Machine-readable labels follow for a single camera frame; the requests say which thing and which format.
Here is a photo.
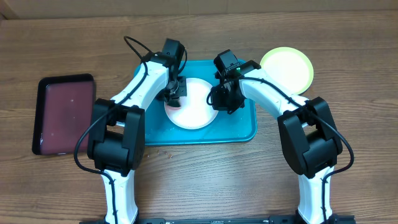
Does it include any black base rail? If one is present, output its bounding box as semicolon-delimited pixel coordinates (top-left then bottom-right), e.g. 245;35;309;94
80;214;356;224

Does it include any black tray with maroon liner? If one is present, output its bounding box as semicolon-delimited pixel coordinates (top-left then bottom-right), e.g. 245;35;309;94
32;73;96;156

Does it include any red and green sponge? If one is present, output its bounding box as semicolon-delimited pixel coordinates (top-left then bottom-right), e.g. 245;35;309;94
167;100;181;110

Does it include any yellow-green plate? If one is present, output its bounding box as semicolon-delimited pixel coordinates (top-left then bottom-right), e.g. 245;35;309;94
260;47;314;95

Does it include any white plate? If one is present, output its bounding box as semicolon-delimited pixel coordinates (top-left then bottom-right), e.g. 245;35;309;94
164;78;218;129

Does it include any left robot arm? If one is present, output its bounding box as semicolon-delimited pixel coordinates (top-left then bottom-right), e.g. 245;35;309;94
82;39;187;223

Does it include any teal plastic serving tray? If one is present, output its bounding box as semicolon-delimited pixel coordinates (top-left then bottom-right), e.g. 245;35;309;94
146;60;257;146

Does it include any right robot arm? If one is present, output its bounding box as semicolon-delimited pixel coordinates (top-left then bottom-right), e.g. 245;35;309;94
206;50;343;223

